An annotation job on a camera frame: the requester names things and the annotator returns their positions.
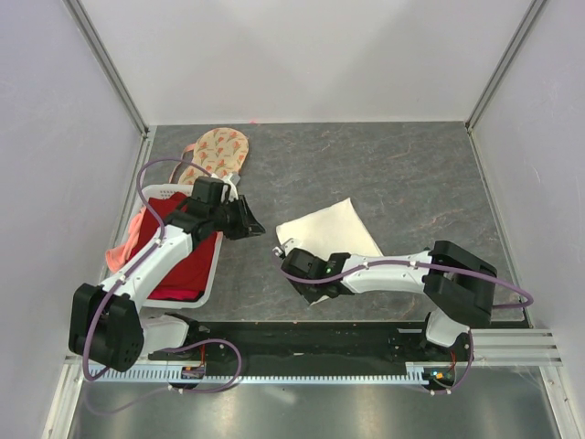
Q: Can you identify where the white plastic basket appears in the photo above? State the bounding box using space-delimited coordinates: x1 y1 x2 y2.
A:
129 184 223 309

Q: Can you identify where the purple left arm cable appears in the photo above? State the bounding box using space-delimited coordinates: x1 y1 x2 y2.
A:
81 157 216 381

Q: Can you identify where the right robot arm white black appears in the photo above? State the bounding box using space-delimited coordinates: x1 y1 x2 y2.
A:
272 239 497 360

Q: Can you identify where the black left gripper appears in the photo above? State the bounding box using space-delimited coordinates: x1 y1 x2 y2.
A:
208 195 265 241

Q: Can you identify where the floral beige eye mask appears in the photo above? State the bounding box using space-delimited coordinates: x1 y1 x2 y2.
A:
169 127 250 185

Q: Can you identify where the pink cloth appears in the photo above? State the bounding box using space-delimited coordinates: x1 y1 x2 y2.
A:
105 207 146 272

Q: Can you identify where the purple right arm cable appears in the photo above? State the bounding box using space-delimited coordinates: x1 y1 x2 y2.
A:
272 246 535 394

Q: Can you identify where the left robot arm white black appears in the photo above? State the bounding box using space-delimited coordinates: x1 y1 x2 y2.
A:
69 177 266 372

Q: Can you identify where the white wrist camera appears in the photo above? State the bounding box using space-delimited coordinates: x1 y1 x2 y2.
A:
272 238 301 259
221 172 240 202

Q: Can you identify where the white cloth napkin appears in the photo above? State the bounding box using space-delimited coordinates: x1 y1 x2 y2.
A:
273 198 382 296

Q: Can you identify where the white slotted cable duct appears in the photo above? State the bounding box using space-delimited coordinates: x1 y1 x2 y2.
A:
98 363 455 385

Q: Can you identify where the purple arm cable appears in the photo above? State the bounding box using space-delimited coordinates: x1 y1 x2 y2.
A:
272 246 535 394
81 157 216 381

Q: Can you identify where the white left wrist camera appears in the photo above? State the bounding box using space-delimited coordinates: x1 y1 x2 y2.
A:
221 172 240 202

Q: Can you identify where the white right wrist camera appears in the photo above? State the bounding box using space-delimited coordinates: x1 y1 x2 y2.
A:
272 238 301 259

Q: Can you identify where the red cloth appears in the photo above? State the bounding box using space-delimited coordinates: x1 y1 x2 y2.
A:
128 208 218 302

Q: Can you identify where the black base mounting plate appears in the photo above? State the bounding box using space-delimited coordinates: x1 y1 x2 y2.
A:
148 319 472 367

